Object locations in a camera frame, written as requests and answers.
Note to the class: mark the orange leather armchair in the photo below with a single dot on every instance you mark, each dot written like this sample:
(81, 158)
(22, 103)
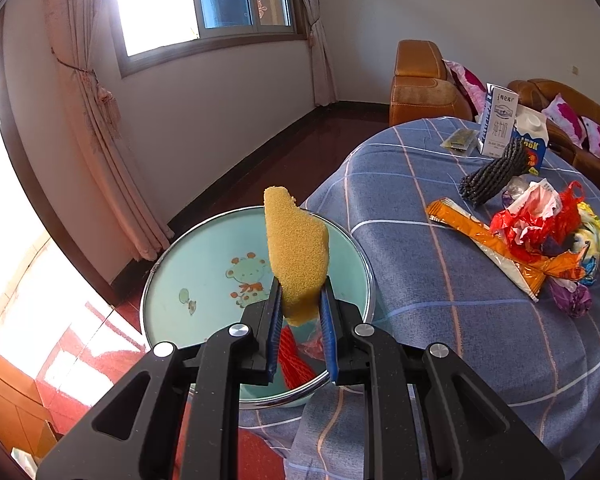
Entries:
(420, 95)

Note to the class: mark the long orange wrapper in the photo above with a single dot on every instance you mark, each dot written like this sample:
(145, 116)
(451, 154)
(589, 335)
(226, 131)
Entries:
(460, 222)

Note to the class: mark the blue gable-top carton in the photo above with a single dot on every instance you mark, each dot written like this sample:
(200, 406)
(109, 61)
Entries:
(532, 145)

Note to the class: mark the small green packet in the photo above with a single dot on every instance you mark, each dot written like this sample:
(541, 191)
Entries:
(459, 140)

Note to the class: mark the yellow sponge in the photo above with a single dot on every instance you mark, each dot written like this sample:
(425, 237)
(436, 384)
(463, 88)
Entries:
(295, 250)

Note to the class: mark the red mesh net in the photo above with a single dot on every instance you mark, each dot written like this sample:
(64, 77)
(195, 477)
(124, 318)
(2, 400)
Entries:
(292, 360)

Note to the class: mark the orange leather sofa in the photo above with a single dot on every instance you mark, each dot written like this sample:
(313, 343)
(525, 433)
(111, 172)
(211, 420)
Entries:
(535, 92)

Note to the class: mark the red plastic scrap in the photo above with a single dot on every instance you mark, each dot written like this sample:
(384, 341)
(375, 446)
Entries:
(314, 348)

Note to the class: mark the purple wrapper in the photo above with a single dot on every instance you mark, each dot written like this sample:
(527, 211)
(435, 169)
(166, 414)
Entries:
(570, 300)

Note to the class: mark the blue plaid tablecloth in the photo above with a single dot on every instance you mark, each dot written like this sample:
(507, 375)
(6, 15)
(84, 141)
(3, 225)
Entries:
(430, 310)

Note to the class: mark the light blue cartoon basin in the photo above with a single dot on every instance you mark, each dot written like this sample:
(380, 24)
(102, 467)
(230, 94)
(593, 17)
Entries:
(205, 260)

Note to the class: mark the yellow crumpled wrapper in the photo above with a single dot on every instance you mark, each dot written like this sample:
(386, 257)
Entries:
(592, 225)

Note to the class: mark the red plastic bag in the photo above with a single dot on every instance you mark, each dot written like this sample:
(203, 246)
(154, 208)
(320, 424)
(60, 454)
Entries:
(510, 225)

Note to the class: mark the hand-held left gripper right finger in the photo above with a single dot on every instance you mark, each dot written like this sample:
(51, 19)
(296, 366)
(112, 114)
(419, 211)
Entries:
(328, 335)

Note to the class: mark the blue candy wrapper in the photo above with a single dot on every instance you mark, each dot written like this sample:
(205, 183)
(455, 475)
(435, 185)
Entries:
(589, 267)

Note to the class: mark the clear plastic wad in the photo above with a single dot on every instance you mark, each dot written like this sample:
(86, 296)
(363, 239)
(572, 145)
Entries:
(516, 187)

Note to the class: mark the pink floral curtain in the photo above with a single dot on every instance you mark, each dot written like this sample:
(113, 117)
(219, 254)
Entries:
(105, 135)
(320, 60)

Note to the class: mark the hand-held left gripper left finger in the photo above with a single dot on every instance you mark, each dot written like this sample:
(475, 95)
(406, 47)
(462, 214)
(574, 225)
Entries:
(275, 332)

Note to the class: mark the white and blue milk carton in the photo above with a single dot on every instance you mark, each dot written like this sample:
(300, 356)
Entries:
(497, 120)

